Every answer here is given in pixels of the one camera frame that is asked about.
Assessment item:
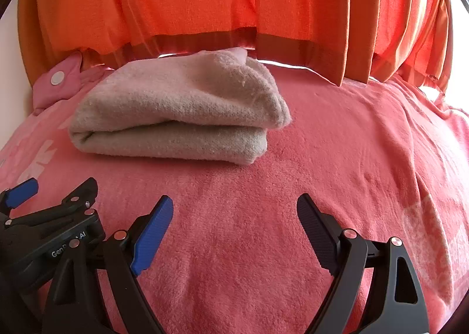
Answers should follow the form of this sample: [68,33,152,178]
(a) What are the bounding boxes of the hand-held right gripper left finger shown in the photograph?
[41,195,174,334]

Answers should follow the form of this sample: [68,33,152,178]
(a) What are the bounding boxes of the pink blanket white flower print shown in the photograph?
[0,61,469,334]

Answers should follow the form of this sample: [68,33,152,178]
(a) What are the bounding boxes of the orange curtain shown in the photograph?
[18,0,454,94]

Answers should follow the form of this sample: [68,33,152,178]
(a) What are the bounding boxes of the pink cloth white dots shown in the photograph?
[31,50,113,116]

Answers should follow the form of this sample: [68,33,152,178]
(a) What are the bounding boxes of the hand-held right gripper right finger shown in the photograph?
[296,194,430,334]

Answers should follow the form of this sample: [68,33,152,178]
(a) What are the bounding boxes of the white bedding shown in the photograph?
[0,0,37,153]

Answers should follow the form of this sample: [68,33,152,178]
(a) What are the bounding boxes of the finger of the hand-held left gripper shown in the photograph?
[0,177,39,218]
[55,177,99,216]

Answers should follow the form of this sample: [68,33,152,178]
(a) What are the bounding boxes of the cream fuzzy sweater black hearts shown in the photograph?
[68,47,293,167]

